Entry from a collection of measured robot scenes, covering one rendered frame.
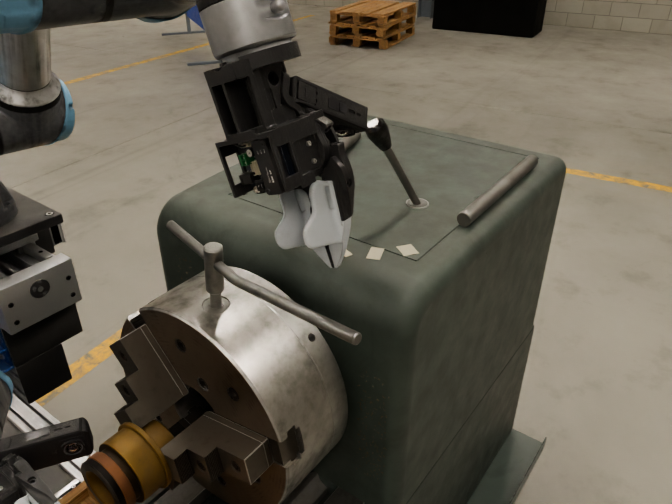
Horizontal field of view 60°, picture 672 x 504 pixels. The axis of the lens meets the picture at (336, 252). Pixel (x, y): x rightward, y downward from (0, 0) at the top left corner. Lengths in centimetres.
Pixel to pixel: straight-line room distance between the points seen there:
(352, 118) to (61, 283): 70
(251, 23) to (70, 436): 54
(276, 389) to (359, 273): 18
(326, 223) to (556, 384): 209
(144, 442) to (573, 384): 207
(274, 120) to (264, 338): 29
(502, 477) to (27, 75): 124
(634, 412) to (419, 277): 190
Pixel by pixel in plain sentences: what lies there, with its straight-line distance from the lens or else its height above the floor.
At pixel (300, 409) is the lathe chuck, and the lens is 72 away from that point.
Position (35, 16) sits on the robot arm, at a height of 158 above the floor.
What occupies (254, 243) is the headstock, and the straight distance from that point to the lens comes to 84.
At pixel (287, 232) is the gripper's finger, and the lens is 56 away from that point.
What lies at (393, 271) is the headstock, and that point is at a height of 125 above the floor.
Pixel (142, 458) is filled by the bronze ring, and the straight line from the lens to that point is 74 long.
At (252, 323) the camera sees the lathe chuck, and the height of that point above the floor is 122.
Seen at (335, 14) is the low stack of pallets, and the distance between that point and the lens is 846.
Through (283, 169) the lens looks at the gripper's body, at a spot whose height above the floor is 147.
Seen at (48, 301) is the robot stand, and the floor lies 106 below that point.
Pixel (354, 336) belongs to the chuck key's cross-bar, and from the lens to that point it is 52.
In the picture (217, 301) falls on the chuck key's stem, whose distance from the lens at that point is 72.
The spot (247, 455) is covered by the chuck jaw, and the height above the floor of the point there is 112.
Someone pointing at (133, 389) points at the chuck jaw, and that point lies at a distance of 77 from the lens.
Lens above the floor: 166
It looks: 31 degrees down
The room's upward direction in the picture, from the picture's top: straight up
